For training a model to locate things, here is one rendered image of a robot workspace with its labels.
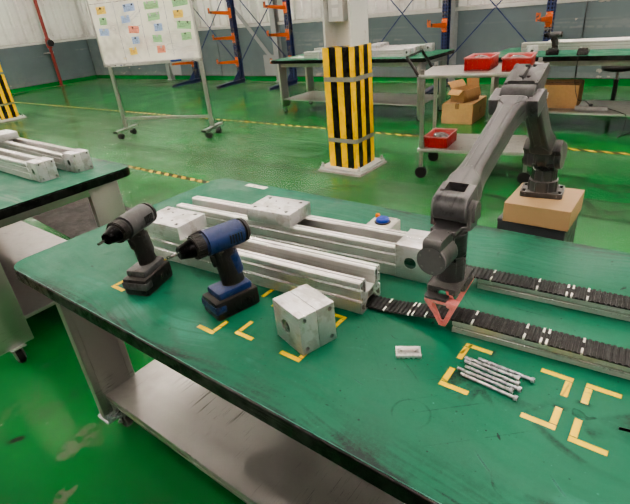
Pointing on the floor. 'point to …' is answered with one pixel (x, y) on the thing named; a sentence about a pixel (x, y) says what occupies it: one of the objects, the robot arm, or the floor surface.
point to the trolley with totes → (439, 143)
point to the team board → (148, 43)
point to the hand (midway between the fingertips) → (448, 312)
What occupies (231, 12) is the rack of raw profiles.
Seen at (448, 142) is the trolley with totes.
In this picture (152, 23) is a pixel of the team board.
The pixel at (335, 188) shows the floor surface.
